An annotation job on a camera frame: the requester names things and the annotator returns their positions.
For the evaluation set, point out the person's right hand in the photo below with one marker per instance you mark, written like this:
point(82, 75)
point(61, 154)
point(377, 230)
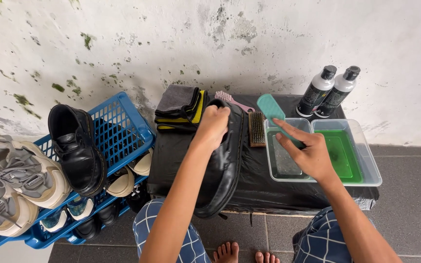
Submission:
point(312, 157)

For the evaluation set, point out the person's left hand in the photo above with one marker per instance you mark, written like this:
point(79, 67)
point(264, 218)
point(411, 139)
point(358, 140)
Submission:
point(212, 126)

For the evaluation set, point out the person's left fingers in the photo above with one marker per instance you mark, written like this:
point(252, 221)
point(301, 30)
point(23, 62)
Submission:
point(219, 112)

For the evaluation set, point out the teal plastic brush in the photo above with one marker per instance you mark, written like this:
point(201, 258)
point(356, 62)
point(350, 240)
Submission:
point(270, 106)

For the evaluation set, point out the black leather shoe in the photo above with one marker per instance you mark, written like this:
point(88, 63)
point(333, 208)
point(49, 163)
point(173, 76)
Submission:
point(77, 153)
point(225, 171)

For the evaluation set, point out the pink plastic brush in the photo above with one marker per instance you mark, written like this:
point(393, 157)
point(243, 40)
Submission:
point(228, 98)

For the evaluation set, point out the yellow and black folded cloth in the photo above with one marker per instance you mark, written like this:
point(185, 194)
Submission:
point(197, 109)

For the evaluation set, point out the wooden bristle brush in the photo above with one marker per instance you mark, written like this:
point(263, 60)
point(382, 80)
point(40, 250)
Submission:
point(257, 128)

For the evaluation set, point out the grey folded cloth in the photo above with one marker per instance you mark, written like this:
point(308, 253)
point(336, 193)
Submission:
point(175, 98)

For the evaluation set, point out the black plastic sheet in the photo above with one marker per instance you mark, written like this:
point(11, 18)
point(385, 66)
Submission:
point(174, 164)

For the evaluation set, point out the clear container with water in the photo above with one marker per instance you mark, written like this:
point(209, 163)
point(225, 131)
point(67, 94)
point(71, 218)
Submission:
point(283, 166)

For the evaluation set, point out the beige shoe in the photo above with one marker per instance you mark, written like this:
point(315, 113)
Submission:
point(143, 164)
point(121, 184)

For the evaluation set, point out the white bottle with black label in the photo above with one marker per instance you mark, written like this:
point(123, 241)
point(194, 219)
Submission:
point(336, 95)
point(314, 93)

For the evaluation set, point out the blue checked shorts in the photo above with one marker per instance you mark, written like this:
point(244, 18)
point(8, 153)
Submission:
point(148, 219)

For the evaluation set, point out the clear container with green liquid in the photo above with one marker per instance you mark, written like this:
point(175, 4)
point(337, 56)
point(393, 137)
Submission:
point(342, 157)

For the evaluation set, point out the person's left foot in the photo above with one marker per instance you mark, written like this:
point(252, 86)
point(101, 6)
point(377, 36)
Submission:
point(227, 254)

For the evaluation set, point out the person's foot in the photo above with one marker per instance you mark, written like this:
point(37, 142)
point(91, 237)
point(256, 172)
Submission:
point(227, 254)
point(267, 258)

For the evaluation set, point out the glossy black shoe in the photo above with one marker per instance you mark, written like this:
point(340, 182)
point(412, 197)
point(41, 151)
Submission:
point(108, 213)
point(86, 229)

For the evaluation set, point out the person's right foot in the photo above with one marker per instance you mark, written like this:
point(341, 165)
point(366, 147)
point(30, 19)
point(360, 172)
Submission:
point(267, 258)

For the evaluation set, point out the teal knit sneaker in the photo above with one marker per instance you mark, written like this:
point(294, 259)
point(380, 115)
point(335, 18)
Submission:
point(80, 208)
point(53, 221)

